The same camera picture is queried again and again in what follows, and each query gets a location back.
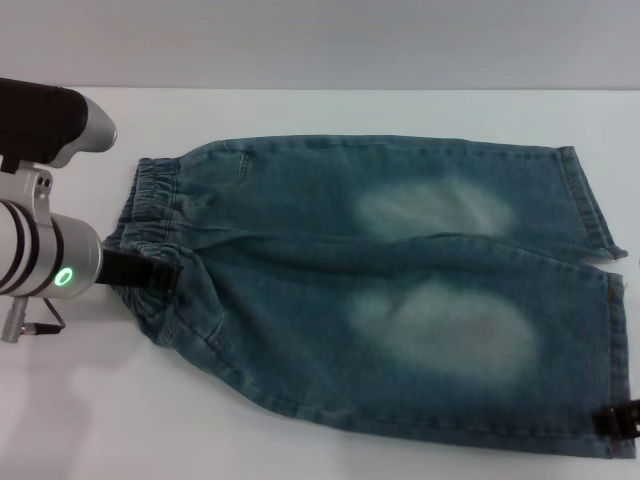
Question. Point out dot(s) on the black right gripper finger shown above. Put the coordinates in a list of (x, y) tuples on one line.
[(622, 420)]

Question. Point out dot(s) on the blue denim shorts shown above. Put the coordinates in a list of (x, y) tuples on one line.
[(325, 300)]

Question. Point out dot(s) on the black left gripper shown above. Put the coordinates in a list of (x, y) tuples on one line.
[(125, 270)]

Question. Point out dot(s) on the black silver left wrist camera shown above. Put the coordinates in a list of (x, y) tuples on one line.
[(35, 120)]

